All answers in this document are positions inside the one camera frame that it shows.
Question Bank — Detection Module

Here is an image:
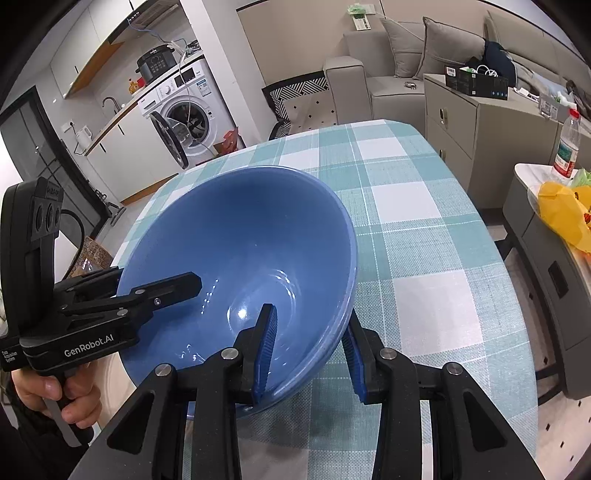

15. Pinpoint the white washing machine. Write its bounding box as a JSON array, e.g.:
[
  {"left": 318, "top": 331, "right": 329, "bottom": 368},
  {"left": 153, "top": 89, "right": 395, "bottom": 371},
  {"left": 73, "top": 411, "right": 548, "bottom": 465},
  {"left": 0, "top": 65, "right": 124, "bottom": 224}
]
[{"left": 138, "top": 55, "right": 235, "bottom": 170}]

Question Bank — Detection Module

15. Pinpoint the grey sofa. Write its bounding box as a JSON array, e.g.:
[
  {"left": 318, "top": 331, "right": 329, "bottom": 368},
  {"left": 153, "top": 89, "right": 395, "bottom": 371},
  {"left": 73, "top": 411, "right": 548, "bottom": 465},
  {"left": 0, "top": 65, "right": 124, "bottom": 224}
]
[{"left": 324, "top": 1, "right": 590, "bottom": 131}]

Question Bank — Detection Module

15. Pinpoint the teal checkered tablecloth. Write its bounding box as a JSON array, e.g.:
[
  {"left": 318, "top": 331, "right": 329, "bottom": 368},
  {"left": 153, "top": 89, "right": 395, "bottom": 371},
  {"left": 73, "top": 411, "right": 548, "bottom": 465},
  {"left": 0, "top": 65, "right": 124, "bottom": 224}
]
[{"left": 115, "top": 120, "right": 538, "bottom": 479}]

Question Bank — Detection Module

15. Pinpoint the black box on cabinet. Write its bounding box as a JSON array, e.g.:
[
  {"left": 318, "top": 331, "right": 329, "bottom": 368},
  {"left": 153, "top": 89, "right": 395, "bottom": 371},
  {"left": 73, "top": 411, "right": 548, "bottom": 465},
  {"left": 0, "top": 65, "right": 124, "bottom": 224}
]
[{"left": 445, "top": 66, "right": 509, "bottom": 100}]

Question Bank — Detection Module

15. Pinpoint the left hand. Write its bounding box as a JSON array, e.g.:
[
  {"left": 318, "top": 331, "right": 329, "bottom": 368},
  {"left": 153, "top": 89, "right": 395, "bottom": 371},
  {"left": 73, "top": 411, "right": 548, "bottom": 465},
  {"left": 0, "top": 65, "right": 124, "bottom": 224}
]
[{"left": 11, "top": 362, "right": 102, "bottom": 429}]

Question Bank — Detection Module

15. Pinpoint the red cardboard box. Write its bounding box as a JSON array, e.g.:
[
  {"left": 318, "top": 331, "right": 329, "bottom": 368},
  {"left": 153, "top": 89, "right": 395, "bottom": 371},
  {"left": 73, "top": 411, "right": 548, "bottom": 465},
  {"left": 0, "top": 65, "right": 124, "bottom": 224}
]
[{"left": 214, "top": 128, "right": 239, "bottom": 156}]

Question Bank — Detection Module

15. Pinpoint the large blue bowl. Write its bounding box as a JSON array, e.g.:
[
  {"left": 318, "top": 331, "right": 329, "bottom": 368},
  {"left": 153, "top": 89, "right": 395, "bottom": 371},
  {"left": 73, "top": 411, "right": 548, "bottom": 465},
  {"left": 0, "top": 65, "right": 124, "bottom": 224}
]
[{"left": 118, "top": 166, "right": 358, "bottom": 411}]

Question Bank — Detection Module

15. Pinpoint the yellow plastic bag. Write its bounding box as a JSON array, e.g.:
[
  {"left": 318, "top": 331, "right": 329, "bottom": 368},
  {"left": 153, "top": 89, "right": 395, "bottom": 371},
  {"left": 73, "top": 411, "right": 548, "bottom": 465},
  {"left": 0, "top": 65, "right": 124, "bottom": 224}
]
[{"left": 538, "top": 182, "right": 591, "bottom": 254}]

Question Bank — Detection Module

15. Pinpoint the plastic water bottle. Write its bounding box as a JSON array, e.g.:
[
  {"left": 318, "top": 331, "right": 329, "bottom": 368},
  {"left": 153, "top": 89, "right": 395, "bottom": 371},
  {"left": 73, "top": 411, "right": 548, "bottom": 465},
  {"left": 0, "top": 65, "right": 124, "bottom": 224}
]
[{"left": 552, "top": 108, "right": 580, "bottom": 184}]

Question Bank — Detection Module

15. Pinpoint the beige lower plate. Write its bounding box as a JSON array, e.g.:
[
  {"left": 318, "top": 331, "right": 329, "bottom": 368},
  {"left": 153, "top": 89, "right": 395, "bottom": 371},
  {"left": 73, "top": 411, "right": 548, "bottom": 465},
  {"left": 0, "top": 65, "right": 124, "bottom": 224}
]
[{"left": 93, "top": 353, "right": 135, "bottom": 436}]

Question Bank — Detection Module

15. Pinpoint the grey cushion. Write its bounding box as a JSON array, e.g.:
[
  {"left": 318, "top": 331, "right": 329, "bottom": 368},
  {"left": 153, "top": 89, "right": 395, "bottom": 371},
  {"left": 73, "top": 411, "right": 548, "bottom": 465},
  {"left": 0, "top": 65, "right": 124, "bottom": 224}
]
[{"left": 415, "top": 17, "right": 486, "bottom": 80}]

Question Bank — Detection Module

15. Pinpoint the black pressure cooker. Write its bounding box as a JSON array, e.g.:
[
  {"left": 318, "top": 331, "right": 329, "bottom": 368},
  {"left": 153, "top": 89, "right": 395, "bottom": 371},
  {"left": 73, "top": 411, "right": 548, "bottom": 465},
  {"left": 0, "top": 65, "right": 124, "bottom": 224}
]
[{"left": 135, "top": 44, "right": 177, "bottom": 84}]

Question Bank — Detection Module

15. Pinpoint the grey side cabinet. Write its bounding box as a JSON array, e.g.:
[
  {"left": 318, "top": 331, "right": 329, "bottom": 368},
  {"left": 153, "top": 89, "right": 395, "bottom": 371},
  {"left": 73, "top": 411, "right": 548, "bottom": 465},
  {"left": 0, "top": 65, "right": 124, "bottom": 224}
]
[{"left": 424, "top": 74, "right": 562, "bottom": 210}]

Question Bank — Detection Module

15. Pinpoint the grey coffee table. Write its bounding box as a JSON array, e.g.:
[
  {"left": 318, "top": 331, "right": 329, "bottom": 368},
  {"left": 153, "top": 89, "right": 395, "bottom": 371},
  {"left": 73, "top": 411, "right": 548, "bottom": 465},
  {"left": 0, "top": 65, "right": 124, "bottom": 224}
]
[{"left": 498, "top": 163, "right": 590, "bottom": 400}]

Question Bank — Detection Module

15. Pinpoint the black patterned chair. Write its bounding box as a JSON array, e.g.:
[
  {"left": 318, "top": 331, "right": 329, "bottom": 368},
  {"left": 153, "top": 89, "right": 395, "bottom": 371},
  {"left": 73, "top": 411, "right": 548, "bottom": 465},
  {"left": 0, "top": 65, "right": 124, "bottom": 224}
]
[{"left": 263, "top": 71, "right": 338, "bottom": 140}]

